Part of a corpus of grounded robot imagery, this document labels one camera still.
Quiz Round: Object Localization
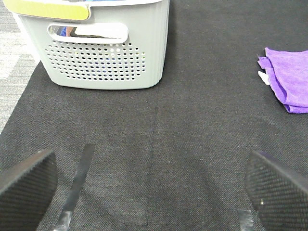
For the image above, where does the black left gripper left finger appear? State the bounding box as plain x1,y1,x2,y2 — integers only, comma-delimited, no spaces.
0,150,58,231

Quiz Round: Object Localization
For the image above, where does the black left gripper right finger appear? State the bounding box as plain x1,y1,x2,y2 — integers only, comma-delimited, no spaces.
245,151,308,231

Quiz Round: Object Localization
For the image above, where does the purple microfibre towel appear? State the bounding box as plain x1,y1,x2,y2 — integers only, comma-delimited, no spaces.
257,47,308,114

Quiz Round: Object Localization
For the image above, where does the black fabric table mat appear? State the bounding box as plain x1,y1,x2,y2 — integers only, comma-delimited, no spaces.
0,0,308,231

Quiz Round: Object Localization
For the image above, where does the blue towel in basket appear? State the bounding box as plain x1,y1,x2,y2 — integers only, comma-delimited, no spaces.
57,26,67,37

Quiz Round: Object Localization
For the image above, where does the grey perforated plastic basket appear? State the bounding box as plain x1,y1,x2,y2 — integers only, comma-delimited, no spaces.
14,0,170,90

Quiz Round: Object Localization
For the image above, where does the yellow-green cloth in basket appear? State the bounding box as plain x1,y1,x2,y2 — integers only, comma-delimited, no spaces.
3,0,90,21

